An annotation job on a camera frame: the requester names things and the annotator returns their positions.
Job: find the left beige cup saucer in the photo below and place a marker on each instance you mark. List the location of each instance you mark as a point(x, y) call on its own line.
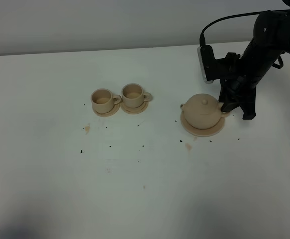
point(105, 110)

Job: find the beige cup saucer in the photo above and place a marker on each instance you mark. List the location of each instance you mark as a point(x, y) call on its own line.
point(105, 110)
point(136, 110)

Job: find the right beige teacup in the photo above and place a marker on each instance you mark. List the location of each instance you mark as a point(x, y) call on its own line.
point(133, 95)

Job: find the right beige cup saucer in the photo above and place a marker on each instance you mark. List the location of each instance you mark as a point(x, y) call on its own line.
point(136, 110)

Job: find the beige teacup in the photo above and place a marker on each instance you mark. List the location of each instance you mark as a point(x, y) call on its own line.
point(103, 96)
point(133, 95)

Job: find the left beige teacup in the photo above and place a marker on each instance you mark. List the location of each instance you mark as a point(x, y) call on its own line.
point(103, 96)

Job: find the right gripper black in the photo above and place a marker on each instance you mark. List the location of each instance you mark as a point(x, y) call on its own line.
point(250, 69)

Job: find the large beige teapot saucer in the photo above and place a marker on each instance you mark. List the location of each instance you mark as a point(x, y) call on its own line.
point(202, 132)

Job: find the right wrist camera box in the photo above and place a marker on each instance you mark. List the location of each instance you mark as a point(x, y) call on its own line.
point(217, 69)

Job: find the beige ceramic teapot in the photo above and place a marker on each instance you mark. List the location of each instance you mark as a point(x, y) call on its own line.
point(203, 111)

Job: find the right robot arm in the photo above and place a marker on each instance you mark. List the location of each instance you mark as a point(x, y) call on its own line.
point(271, 38)

